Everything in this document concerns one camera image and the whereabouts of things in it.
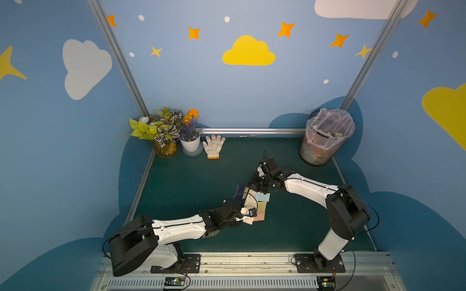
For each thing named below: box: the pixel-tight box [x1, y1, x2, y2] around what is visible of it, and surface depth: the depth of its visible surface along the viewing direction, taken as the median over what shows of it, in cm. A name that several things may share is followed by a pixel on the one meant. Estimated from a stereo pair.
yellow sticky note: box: [257, 201, 267, 211], surface depth 90 cm
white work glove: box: [202, 134, 226, 160], surface depth 118 cm
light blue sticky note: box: [256, 192, 271, 202], surface depth 92 cm
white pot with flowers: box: [179, 108, 204, 158], surface depth 110 cm
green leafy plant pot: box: [129, 107, 184, 158], surface depth 95 cm
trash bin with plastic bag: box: [299, 107, 356, 166], surface depth 100 cm
